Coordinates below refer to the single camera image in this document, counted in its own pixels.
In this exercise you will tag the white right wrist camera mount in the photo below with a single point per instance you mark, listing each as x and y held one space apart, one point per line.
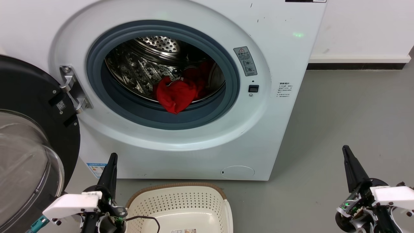
393 195

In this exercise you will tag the silver metal door hinge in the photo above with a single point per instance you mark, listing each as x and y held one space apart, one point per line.
73 90

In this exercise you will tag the white front-load washing machine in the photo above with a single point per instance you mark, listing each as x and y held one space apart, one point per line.
200 152

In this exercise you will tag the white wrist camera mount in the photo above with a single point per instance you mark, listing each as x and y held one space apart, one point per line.
71 204
393 195

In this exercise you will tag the white text info sticker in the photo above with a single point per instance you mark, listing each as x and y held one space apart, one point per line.
285 90

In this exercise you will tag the round white filter cover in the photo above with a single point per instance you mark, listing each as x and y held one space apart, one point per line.
237 172

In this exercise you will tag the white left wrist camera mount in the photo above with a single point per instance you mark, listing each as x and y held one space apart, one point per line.
71 204

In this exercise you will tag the stainless steel washing machine drum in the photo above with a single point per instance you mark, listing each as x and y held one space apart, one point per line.
136 68

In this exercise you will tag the black round glass washer door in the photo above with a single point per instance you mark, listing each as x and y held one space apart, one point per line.
29 97

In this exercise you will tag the white and black baseboard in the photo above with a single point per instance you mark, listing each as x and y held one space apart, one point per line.
359 61

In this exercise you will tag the black door latch slot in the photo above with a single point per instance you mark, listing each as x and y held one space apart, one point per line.
253 88

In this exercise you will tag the white QR code sticker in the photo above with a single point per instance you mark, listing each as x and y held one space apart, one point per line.
61 105

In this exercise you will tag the blue energy label sticker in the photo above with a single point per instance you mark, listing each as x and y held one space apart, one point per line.
96 169

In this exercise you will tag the grey warning label sticker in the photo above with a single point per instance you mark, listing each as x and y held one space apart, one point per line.
245 61

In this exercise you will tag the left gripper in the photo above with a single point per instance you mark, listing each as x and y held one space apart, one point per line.
106 216

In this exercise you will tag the grey rubber door gasket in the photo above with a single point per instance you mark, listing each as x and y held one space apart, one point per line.
155 116

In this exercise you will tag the cream perforated laundry basket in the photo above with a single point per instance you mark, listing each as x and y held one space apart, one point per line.
181 202

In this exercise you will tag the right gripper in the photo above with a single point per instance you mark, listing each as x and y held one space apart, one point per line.
359 210

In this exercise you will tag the red garment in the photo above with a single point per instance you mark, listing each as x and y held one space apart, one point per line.
176 95

